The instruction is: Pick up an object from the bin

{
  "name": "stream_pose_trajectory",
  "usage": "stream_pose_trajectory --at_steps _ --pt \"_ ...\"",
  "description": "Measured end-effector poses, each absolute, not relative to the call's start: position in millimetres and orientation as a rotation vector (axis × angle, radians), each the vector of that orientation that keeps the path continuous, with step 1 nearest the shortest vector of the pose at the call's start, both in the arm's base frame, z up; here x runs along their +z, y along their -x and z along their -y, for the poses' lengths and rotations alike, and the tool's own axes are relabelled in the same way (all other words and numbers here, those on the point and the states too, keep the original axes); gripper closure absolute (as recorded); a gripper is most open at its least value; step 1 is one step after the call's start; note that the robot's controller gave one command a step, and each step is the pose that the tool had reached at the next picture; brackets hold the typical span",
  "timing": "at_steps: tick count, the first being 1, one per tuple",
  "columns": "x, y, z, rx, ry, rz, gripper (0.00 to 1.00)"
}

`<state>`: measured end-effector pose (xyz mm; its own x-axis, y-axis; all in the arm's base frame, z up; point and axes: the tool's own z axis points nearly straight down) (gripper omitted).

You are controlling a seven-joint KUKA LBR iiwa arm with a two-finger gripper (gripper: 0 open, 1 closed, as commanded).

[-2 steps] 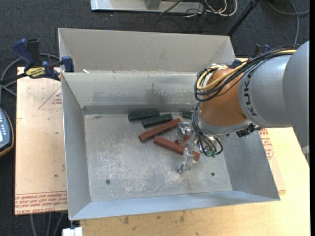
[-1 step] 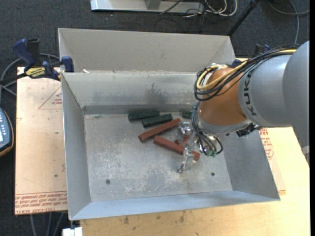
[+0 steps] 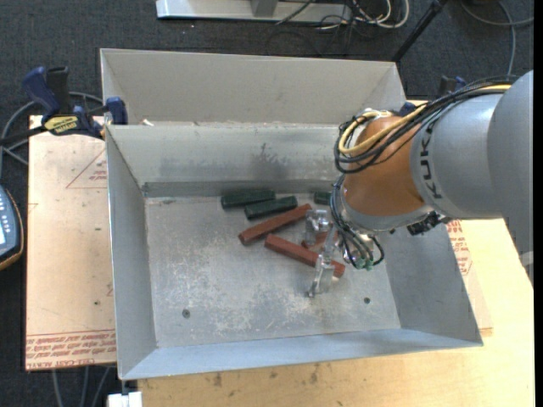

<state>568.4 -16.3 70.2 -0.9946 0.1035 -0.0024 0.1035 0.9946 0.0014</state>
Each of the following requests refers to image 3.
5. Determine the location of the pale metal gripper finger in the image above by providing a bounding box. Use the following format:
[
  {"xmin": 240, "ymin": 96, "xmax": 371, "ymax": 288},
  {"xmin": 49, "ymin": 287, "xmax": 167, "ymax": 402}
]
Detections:
[
  {"xmin": 305, "ymin": 259, "xmax": 325, "ymax": 299},
  {"xmin": 320, "ymin": 264, "xmax": 338, "ymax": 293}
]

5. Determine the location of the red-brown flat block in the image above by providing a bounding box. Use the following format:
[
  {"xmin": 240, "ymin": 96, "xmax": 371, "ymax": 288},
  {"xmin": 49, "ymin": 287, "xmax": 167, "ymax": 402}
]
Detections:
[
  {"xmin": 238, "ymin": 203, "xmax": 313, "ymax": 247},
  {"xmin": 263, "ymin": 233, "xmax": 347, "ymax": 279},
  {"xmin": 300, "ymin": 228, "xmax": 340, "ymax": 250}
]

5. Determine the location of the grey metal bin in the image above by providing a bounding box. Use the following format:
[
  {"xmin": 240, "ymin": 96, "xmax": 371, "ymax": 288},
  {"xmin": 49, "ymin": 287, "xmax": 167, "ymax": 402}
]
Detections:
[{"xmin": 99, "ymin": 47, "xmax": 484, "ymax": 381}]

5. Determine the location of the brown cardboard board red print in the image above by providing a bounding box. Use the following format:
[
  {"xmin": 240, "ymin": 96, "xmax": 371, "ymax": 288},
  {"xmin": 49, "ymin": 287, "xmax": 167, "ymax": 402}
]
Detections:
[{"xmin": 25, "ymin": 114, "xmax": 495, "ymax": 372}]

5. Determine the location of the black cylinder on white bracket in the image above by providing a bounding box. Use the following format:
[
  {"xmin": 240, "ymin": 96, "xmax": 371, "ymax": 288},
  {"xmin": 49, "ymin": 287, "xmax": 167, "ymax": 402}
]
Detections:
[{"xmin": 406, "ymin": 210, "xmax": 447, "ymax": 237}]

